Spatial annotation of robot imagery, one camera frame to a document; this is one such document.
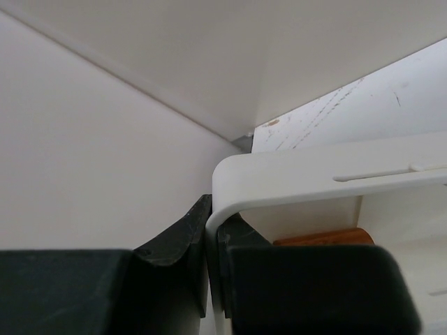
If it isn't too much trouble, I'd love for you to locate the wooden cylinder block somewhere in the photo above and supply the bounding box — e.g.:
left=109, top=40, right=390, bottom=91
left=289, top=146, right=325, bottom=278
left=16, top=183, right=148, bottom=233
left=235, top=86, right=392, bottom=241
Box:
left=273, top=228, right=374, bottom=246

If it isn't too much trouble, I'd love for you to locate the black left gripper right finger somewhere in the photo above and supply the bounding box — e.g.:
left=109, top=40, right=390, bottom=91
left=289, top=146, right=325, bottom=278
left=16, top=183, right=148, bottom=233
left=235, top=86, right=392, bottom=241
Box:
left=217, top=215, right=422, bottom=334

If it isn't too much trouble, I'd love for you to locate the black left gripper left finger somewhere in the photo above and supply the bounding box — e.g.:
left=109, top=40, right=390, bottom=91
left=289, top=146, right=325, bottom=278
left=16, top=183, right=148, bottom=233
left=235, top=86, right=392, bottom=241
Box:
left=1, top=195, right=212, bottom=334

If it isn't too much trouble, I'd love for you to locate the white plastic tray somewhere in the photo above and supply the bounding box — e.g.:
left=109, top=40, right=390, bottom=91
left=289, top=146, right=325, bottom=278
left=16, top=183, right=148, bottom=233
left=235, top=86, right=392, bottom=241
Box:
left=206, top=133, right=446, bottom=334

